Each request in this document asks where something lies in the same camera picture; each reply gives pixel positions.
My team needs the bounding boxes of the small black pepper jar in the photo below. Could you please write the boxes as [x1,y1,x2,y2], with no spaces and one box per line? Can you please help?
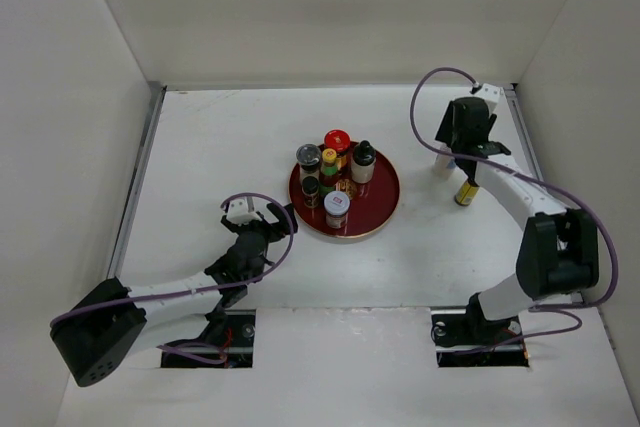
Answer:
[301,176,320,209]

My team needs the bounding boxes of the white cylindrical shaker bottle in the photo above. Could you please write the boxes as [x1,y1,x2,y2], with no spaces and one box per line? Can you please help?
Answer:
[433,144,456,179]

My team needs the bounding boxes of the white lid spice jar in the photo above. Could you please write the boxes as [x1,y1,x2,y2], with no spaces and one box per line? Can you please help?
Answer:
[324,191,351,229]

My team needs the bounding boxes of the clear lid pepper grinder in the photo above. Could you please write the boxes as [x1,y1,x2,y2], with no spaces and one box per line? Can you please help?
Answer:
[296,143,322,181]

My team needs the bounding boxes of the yellow cap sauce bottle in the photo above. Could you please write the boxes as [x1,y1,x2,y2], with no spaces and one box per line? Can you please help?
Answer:
[319,148,340,197]

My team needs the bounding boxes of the yellow label brown bottle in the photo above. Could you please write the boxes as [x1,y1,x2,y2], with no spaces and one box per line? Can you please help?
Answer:
[454,179,479,207]

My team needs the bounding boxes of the red lid sauce jar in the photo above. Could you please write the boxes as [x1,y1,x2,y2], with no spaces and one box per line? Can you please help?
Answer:
[324,129,351,172]

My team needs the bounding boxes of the black cap white bottle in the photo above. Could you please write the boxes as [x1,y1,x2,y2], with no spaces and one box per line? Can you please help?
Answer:
[351,140,376,184]

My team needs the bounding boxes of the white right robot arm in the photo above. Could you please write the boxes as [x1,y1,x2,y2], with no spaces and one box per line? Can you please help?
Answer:
[433,97,599,348]

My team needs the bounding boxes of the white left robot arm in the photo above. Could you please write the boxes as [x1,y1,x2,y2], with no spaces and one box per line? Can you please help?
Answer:
[50,194,298,387]

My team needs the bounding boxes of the round red lacquer tray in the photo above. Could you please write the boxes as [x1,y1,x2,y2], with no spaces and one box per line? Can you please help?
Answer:
[288,151,401,239]

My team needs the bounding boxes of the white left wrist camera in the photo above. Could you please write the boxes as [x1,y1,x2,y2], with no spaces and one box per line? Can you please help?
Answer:
[223,197,261,226]

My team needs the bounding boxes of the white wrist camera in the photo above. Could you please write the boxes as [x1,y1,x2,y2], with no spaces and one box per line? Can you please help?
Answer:
[470,83,504,113]
[223,197,261,226]

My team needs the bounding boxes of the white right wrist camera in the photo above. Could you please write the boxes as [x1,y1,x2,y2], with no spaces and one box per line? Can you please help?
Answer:
[470,83,504,113]

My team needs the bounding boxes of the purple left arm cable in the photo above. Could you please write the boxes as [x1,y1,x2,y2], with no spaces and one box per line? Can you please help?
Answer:
[49,191,295,366]

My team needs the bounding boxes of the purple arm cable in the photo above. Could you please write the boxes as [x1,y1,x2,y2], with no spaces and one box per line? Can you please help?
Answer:
[409,66,621,356]
[49,191,295,366]

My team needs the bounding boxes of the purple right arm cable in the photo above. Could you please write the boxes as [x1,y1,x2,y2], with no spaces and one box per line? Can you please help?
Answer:
[409,66,621,356]

